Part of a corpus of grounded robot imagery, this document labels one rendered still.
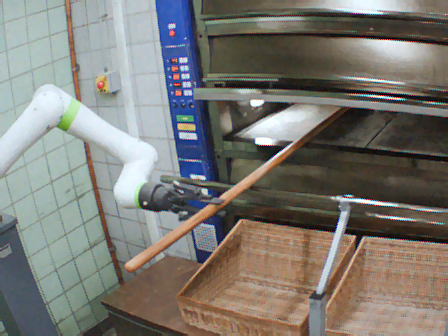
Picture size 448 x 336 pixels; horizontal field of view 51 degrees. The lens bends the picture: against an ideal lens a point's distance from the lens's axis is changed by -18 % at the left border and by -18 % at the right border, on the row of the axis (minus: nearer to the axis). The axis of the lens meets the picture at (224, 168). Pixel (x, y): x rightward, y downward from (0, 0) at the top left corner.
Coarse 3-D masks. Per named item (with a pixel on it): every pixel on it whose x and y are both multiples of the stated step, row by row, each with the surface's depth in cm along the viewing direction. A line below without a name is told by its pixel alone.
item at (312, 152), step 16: (224, 144) 226; (240, 144) 222; (256, 144) 217; (272, 144) 213; (288, 144) 211; (320, 144) 206; (352, 160) 194; (368, 160) 190; (384, 160) 186; (400, 160) 182; (416, 160) 177; (432, 160) 173
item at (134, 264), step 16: (336, 112) 234; (320, 128) 218; (304, 144) 206; (272, 160) 188; (256, 176) 179; (240, 192) 171; (208, 208) 159; (192, 224) 153; (160, 240) 144; (176, 240) 147; (144, 256) 137
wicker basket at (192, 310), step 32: (256, 224) 227; (224, 256) 224; (256, 256) 229; (288, 256) 219; (320, 256) 210; (352, 256) 201; (192, 288) 209; (224, 288) 227; (256, 288) 225; (288, 288) 220; (192, 320) 203; (224, 320) 205; (256, 320) 181; (288, 320) 197
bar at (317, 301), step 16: (176, 176) 197; (256, 192) 177; (272, 192) 173; (288, 192) 170; (304, 192) 168; (368, 208) 155; (384, 208) 151; (400, 208) 147; (416, 208) 144; (432, 208) 141; (336, 240) 156; (336, 256) 156; (320, 288) 151; (320, 304) 149; (320, 320) 151
